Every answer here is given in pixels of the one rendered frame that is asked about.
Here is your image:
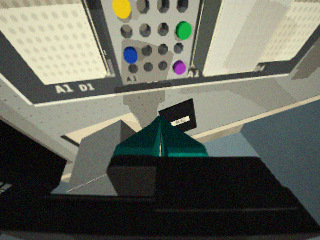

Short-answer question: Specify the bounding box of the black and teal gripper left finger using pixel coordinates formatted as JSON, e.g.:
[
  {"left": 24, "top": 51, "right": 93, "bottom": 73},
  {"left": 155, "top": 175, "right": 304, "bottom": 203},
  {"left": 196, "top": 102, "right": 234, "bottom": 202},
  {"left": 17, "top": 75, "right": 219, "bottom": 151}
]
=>
[{"left": 112, "top": 116, "right": 160, "bottom": 157}]

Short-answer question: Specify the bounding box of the green cylinder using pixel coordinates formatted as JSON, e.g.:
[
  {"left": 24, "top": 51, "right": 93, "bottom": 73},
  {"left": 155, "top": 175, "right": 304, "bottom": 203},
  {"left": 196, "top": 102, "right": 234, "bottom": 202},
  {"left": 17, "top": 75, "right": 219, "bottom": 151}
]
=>
[{"left": 175, "top": 21, "right": 192, "bottom": 40}]

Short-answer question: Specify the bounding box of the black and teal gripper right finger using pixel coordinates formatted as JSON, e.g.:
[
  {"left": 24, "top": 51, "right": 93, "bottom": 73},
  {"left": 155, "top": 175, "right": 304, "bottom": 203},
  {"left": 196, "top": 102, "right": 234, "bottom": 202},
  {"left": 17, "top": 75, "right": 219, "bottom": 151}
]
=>
[{"left": 160, "top": 115, "right": 209, "bottom": 157}]

